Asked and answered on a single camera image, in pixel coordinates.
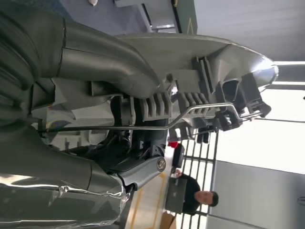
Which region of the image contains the steel workbench table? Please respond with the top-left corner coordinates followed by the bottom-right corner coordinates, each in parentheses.
top-left (125, 170), bottom-right (169, 229)

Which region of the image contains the grey workbench green top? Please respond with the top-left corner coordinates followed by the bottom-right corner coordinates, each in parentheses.
top-left (114, 0), bottom-right (198, 35)

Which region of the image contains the black carrying case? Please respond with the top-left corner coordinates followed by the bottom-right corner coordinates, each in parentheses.
top-left (172, 144), bottom-right (185, 170)

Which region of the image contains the ceiling light strip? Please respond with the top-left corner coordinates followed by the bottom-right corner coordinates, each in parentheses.
top-left (270, 81), bottom-right (305, 86)
top-left (273, 61), bottom-right (305, 66)

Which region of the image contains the brown cardboard box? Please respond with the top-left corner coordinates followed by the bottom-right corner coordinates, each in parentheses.
top-left (159, 211), bottom-right (177, 229)

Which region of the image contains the black window frame grid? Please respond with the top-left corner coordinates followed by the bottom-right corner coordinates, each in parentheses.
top-left (176, 129), bottom-right (219, 229)

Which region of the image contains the grey laptop computer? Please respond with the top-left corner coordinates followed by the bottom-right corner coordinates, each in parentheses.
top-left (165, 177), bottom-right (188, 215)

